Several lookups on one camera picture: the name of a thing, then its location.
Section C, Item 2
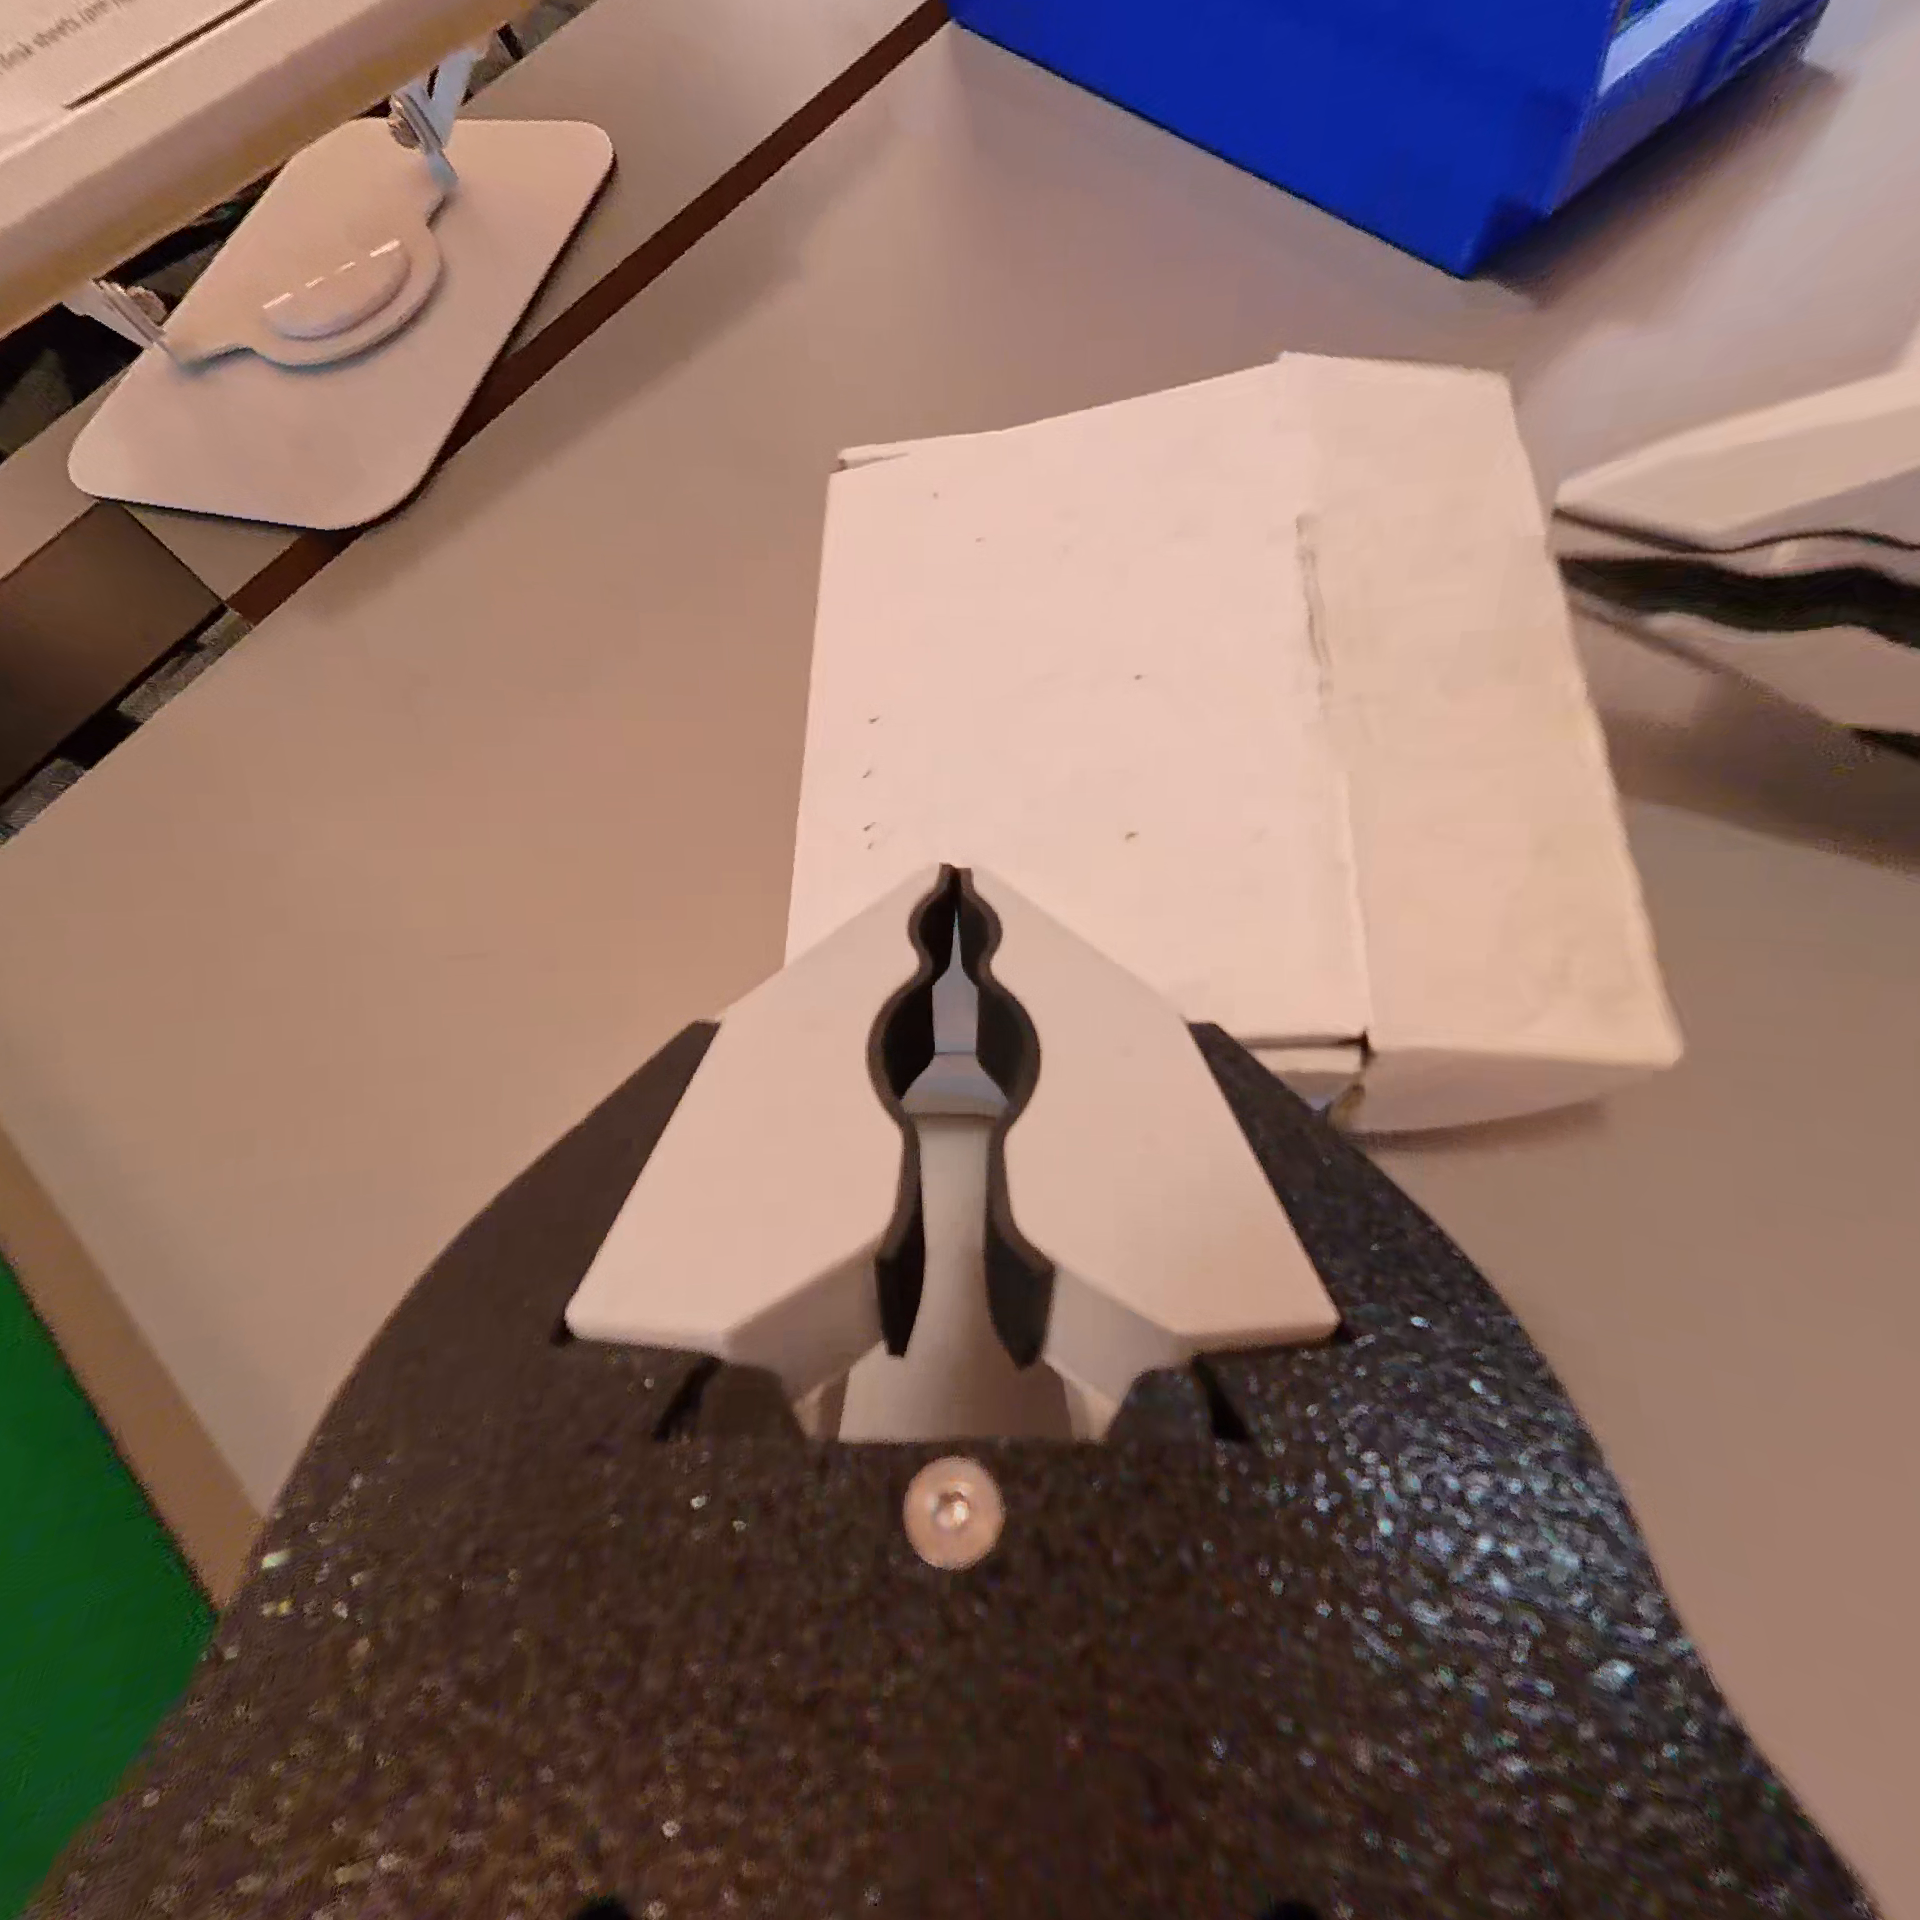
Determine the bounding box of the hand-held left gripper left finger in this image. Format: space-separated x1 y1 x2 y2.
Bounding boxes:
564 861 962 1441

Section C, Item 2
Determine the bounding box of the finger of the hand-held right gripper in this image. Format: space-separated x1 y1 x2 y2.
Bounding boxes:
1553 320 1920 601
1560 556 1920 740

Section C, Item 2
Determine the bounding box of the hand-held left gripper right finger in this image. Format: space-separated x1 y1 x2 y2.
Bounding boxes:
952 861 1345 1441

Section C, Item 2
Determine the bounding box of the white cardboard box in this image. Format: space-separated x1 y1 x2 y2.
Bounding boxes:
785 351 1686 1136

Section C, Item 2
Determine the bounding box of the blue plastic bin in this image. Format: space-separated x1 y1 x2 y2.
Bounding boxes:
950 0 1836 281

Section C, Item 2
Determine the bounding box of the grey desk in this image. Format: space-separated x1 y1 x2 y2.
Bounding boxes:
0 0 1920 1623

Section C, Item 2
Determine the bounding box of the green floor mat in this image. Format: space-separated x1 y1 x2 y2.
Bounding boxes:
0 1253 223 1920

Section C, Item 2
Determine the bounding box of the silver tablet stand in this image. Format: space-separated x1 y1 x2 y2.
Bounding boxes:
60 40 620 532

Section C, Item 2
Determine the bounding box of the wooden board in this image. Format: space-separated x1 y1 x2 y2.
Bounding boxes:
0 0 538 335

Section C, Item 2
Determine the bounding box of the printed instruction sheet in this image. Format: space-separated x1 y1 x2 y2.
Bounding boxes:
0 0 257 113

